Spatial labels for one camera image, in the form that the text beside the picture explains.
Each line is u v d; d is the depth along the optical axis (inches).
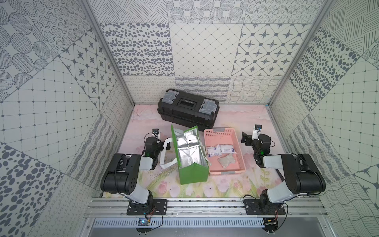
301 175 18.2
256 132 31.6
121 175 18.1
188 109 37.6
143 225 28.1
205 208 29.5
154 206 28.8
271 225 28.7
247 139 33.9
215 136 38.7
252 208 28.8
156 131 32.9
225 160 34.4
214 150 35.8
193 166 26.4
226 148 35.7
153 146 28.1
